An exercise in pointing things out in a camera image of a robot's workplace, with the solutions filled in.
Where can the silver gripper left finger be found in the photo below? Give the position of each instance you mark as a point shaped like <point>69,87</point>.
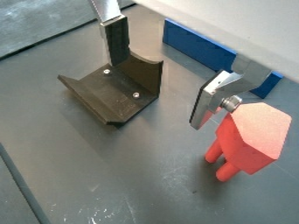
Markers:
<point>114,29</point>

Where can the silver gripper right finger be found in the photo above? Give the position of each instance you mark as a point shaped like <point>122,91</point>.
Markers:
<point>220,91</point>

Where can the red three prong object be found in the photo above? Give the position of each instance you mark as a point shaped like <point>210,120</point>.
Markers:
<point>250,139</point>

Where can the blue shape sorting board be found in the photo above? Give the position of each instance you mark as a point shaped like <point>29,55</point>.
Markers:
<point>214,55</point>

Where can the black curved holder block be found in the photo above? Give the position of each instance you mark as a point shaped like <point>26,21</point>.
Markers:
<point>118,91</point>

